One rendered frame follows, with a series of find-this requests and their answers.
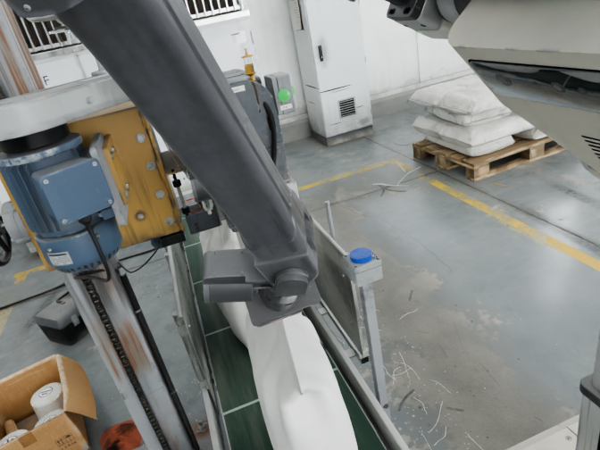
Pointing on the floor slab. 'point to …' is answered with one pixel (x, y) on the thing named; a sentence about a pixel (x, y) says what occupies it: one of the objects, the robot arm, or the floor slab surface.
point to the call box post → (374, 345)
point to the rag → (121, 437)
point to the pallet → (529, 151)
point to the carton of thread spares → (75, 436)
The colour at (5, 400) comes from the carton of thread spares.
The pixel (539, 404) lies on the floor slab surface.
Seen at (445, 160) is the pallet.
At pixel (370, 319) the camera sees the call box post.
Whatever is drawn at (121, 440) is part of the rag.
